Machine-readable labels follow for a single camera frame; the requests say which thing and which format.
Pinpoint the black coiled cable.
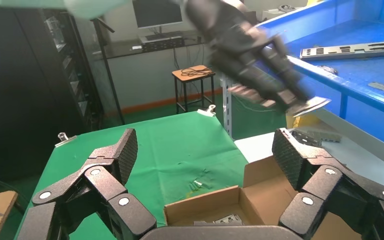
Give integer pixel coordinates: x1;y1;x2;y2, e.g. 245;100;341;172
180;67;213;78

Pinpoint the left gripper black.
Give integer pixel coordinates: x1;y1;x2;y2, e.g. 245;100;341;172
185;0;312;113

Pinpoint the green cloth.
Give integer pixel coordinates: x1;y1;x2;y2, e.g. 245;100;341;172
13;110;250;240

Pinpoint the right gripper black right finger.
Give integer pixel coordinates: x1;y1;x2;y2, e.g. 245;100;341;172
271;128;384;239

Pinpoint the black electronic device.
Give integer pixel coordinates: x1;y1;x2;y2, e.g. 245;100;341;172
140;34;186;52

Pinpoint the black equipment cabinet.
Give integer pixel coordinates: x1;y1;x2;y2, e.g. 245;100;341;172
0;6;105;181

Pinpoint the slotted grey angle leg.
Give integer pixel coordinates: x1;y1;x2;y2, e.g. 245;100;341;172
221;74;234;138

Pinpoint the silver binder clip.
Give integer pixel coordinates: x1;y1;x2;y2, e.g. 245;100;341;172
54;132;78;148
196;104;217;117

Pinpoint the blue plastic tray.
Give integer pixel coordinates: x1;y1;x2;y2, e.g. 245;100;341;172
254;0;384;154

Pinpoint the dark glass desk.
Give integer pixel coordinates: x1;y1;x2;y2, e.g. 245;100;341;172
92;31;219;61

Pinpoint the square grey metal frame bracket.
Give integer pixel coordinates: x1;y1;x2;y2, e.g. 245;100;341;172
291;129;322;147

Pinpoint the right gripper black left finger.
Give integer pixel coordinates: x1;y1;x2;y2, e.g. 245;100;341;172
31;128;157;240

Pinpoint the silver metal IO shield plate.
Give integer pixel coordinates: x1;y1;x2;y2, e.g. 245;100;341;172
288;96;332;118
193;214;246;227
299;41;384;61

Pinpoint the black slanted pole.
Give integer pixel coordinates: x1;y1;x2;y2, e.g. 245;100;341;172
92;18;127;126

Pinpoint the white flat board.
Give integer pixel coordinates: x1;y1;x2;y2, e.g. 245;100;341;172
234;125;384;200

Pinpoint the large grey metal bracket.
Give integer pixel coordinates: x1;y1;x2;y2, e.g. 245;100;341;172
307;130;342;144

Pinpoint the black computer monitor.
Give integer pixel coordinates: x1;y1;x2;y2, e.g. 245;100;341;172
132;0;184;29

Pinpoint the brown cardboard box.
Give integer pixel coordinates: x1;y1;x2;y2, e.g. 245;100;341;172
163;155;362;240

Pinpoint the wooden top stool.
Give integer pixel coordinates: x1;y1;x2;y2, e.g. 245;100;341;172
172;65;217;115

